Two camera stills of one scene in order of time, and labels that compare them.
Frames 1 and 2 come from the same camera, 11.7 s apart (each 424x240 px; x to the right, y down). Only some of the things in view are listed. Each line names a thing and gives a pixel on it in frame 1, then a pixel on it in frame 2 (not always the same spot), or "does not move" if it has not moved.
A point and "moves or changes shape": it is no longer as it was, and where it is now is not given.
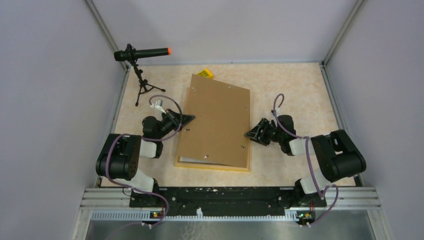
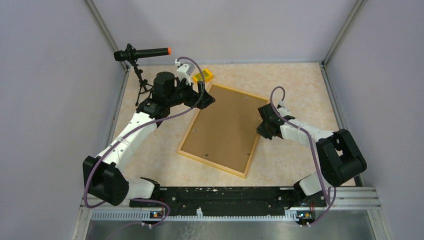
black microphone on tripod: x=130 y=54 does not move
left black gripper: x=178 y=120 to x=205 y=99
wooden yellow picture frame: x=184 y=163 to x=224 y=134
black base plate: x=226 y=201 does not move
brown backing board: x=219 y=132 moves or changes shape
